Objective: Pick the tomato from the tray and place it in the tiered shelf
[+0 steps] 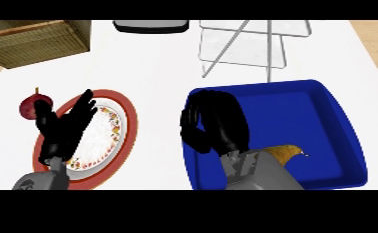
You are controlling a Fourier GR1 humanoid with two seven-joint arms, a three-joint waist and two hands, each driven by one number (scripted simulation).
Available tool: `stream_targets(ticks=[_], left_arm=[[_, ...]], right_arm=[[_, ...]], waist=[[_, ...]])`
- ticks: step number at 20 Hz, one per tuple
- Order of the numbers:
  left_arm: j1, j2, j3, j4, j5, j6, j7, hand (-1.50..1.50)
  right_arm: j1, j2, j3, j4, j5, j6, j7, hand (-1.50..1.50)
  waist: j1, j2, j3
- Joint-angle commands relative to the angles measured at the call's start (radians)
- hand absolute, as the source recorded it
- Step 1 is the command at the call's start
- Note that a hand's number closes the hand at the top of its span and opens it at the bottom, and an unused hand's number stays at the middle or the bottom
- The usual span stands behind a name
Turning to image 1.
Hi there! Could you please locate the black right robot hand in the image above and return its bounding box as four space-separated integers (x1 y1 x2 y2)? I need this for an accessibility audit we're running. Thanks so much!
178 89 251 155

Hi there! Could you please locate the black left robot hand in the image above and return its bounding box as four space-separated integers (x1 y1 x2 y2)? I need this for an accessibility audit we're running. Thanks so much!
32 88 99 165

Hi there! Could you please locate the blue rectangular tray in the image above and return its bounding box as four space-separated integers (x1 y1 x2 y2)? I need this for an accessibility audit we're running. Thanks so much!
181 79 369 191

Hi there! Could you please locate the white plate with floral rim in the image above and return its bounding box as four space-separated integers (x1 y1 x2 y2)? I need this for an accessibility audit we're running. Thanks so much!
63 97 130 181

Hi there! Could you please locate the dark red round fruit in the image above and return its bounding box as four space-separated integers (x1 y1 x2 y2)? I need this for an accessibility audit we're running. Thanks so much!
17 86 54 121

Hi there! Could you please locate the red round placemat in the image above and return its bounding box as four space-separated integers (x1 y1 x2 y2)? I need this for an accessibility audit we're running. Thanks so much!
31 89 140 191

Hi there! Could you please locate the yellow-brown pear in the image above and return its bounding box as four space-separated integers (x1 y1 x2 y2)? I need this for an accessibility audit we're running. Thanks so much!
263 144 310 166

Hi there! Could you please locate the woven wicker basket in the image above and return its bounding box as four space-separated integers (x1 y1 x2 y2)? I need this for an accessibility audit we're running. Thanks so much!
0 19 93 70

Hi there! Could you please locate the black and grey appliance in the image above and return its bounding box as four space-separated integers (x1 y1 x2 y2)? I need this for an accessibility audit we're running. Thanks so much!
112 19 190 34

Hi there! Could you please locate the silver wire tiered shelf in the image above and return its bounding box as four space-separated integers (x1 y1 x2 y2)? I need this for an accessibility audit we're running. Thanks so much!
198 19 313 84

